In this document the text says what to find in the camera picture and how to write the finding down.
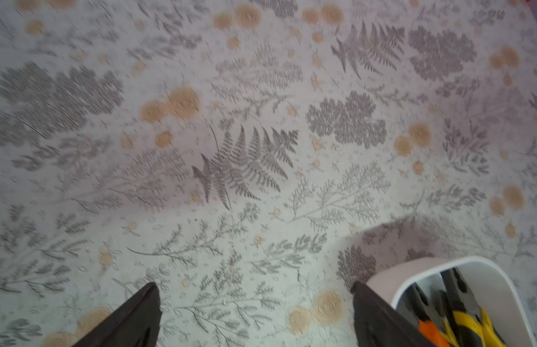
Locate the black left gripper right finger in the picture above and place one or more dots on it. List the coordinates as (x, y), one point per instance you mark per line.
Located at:
(378, 324)

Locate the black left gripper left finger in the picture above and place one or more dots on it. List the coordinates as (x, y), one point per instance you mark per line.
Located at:
(135, 323)

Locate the orange handled pliers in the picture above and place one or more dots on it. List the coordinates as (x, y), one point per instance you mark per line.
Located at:
(428, 321)

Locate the yellow black handled pliers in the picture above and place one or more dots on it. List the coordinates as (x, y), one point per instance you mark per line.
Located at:
(474, 325)

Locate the white plastic storage box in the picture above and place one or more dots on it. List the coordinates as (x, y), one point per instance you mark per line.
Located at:
(493, 289)

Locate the floral patterned table mat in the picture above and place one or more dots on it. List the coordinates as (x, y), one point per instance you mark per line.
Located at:
(254, 159)

